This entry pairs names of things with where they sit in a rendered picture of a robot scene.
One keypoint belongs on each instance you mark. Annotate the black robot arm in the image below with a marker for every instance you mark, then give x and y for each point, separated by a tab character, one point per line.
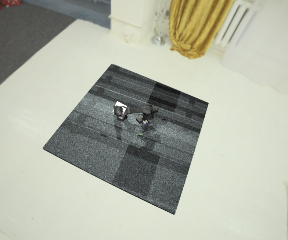
148	109

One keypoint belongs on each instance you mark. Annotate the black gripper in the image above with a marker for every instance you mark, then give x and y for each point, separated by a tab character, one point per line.
140	119

